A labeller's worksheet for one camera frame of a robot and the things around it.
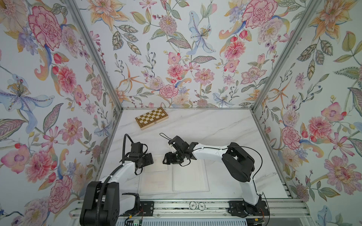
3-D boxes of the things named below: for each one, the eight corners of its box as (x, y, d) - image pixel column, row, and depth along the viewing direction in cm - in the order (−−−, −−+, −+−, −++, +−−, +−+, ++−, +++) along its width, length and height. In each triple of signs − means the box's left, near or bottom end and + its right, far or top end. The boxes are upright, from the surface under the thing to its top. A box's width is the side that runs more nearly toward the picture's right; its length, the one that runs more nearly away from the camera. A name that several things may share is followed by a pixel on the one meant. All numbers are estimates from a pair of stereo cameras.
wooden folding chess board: (141, 130, 109) (140, 128, 107) (135, 120, 116) (134, 117, 113) (169, 118, 117) (168, 115, 115) (162, 109, 124) (161, 106, 121)
